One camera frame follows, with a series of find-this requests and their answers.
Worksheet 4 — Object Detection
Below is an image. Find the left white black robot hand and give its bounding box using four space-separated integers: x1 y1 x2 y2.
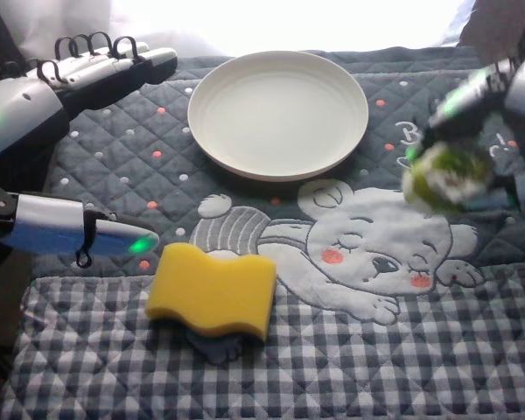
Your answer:
0 31 179 269

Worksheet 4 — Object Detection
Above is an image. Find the green white toy vegetable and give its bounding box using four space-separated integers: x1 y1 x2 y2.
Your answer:
401 143 494 214

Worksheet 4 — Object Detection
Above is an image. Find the white round plate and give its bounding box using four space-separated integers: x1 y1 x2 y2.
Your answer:
186 50 370 183

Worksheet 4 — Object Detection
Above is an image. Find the yellow green sponge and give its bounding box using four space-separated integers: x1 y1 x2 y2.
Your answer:
144 242 277 343

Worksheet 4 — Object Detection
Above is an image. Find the grey quilt with printed bear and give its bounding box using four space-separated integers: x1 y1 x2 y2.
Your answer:
0 43 525 420

